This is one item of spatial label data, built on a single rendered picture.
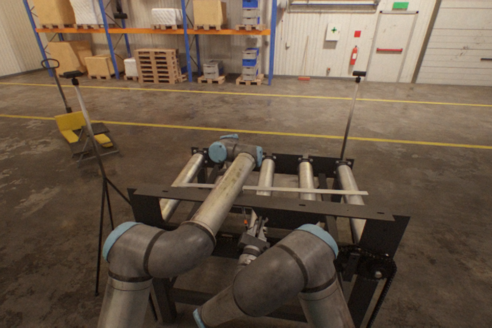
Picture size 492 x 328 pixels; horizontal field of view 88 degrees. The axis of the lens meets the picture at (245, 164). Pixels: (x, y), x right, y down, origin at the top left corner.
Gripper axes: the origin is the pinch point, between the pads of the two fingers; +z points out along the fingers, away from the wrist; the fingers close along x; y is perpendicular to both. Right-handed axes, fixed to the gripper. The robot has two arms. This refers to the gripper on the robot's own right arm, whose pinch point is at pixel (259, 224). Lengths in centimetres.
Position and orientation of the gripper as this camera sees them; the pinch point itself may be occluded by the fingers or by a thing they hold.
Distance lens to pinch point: 123.1
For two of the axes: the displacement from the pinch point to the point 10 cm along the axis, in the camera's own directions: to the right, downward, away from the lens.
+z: 2.5, -6.7, 7.0
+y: 3.3, -6.2, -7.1
